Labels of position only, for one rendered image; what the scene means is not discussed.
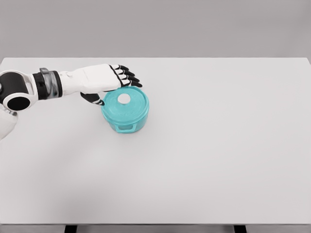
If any teal pot with handles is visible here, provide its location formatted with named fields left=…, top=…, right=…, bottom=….
left=101, top=106, right=149, bottom=133

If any teal pot lid white knob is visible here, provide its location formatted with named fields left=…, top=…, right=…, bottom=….
left=101, top=86, right=149, bottom=122

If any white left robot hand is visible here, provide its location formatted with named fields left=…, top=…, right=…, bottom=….
left=80, top=63, right=143, bottom=106

